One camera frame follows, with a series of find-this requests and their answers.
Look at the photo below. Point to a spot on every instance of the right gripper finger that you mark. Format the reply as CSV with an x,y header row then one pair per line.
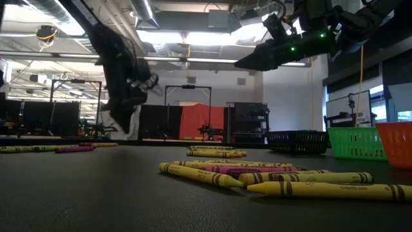
x,y
267,58

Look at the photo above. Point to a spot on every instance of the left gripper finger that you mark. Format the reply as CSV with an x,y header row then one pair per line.
x,y
125,119

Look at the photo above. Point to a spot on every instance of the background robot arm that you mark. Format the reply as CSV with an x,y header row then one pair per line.
x,y
209,131
93,129

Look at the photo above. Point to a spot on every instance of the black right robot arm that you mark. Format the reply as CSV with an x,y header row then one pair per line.
x,y
363,22

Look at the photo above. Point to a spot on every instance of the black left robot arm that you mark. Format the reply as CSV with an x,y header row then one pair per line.
x,y
106,42

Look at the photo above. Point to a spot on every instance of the white patterned backdrop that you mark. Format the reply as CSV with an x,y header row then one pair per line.
x,y
106,125

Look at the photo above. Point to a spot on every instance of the black backdrop panel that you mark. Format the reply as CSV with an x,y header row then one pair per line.
x,y
38,117
157,122

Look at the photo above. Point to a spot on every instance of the long ceiling light strip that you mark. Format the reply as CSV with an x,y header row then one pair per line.
x,y
209,60

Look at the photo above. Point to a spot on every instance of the pink crayon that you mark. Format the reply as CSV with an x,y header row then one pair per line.
x,y
75,149
248,170

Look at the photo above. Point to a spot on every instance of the black shelf rack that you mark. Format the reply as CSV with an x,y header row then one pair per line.
x,y
248,119

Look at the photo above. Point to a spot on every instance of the red backdrop curtain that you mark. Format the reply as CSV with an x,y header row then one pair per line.
x,y
215,117

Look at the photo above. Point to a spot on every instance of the black table mat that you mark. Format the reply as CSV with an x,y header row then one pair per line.
x,y
96,193

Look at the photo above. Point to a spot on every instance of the black plastic mesh basket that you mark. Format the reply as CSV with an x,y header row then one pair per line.
x,y
297,141

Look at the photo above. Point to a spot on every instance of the green plastic mesh basket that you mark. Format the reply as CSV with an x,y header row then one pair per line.
x,y
355,143

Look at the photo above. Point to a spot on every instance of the orange plastic mesh basket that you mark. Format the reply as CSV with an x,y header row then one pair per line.
x,y
397,145

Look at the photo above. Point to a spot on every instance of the silver rectangular air duct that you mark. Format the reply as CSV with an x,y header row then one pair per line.
x,y
252,32

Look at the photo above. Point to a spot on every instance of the grey wall vent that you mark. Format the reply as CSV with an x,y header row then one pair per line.
x,y
241,81
191,80

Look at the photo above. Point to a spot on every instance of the black gantry frame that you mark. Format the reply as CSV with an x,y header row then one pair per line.
x,y
75,81
188,86

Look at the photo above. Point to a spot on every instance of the silver spiral air duct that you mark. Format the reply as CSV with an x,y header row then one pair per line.
x,y
145,11

